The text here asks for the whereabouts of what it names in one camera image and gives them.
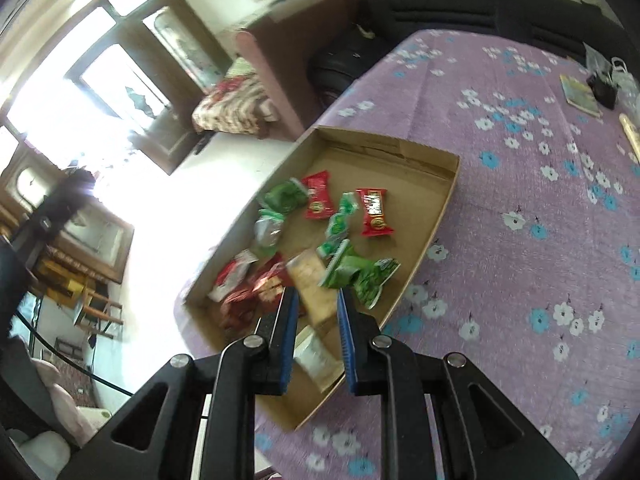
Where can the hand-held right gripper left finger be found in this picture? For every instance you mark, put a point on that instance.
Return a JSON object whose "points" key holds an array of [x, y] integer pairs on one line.
{"points": [[287, 340]]}

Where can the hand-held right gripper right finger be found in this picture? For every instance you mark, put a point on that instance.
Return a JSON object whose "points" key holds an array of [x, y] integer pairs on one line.
{"points": [[347, 345]]}

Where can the white biscuit packet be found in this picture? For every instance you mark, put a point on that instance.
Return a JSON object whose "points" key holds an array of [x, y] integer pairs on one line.
{"points": [[312, 357]]}

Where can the dark red snack packet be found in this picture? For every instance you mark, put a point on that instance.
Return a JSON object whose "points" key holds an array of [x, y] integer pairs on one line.
{"points": [[240, 307]]}

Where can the beige biscuit packet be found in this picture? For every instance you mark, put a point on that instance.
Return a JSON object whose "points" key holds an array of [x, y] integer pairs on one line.
{"points": [[312, 282]]}

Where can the large green snack packet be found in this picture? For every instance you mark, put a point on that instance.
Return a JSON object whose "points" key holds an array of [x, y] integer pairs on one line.
{"points": [[367, 272]]}

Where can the red and white snack packet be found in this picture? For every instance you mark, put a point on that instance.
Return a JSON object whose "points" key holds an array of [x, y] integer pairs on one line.
{"points": [[232, 272]]}

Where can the green and white snack packet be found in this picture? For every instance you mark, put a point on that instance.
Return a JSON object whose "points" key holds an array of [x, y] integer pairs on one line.
{"points": [[335, 250], [340, 217]]}

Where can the silvery green snack packet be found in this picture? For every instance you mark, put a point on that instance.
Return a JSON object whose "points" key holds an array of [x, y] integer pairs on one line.
{"points": [[267, 227]]}

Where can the red snack packet yellow label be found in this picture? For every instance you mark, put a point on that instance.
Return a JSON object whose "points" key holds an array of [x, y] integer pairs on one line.
{"points": [[317, 195], [374, 212]]}

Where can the cardboard box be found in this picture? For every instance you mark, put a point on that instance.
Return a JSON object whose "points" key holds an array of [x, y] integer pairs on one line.
{"points": [[415, 180]]}

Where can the wooden mirror cabinet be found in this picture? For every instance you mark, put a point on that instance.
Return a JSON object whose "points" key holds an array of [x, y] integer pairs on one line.
{"points": [[75, 240]]}

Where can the wooden stool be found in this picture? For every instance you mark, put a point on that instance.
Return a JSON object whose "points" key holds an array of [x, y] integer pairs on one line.
{"points": [[100, 312]]}

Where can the wooden framed glass door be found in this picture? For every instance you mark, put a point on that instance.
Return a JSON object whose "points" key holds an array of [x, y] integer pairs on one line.
{"points": [[145, 75]]}

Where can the pink cloth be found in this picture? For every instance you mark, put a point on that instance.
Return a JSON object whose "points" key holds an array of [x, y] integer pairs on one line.
{"points": [[65, 400]]}

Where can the purple floral bedspread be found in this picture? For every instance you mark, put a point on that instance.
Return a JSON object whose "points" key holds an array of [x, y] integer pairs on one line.
{"points": [[525, 240]]}

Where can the striped red blanket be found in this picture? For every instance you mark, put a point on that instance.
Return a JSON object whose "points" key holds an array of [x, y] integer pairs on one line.
{"points": [[235, 105]]}

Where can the black bag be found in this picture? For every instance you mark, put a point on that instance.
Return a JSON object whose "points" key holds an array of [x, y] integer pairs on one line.
{"points": [[345, 65]]}

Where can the brown sofa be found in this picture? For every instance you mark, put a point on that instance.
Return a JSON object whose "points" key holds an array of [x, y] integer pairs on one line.
{"points": [[295, 50]]}

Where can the yellow green book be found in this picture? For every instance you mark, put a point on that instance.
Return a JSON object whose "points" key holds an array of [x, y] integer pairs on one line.
{"points": [[580, 95]]}

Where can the yellow flat packet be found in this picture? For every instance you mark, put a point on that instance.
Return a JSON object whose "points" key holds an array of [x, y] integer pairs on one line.
{"points": [[631, 137]]}

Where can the small black pouch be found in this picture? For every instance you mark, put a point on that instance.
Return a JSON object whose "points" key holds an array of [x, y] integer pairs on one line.
{"points": [[604, 89]]}

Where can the black padded headboard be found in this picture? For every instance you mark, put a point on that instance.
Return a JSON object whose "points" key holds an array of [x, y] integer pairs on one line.
{"points": [[500, 10]]}

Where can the white plastic bag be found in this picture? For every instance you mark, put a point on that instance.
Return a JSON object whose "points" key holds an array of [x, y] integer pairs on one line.
{"points": [[627, 80]]}

